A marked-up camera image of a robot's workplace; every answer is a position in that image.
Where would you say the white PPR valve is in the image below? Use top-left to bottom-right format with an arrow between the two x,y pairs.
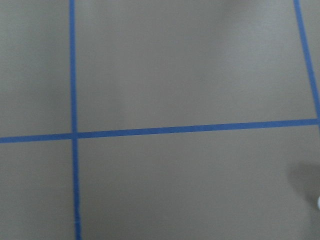
317,196 -> 320,210

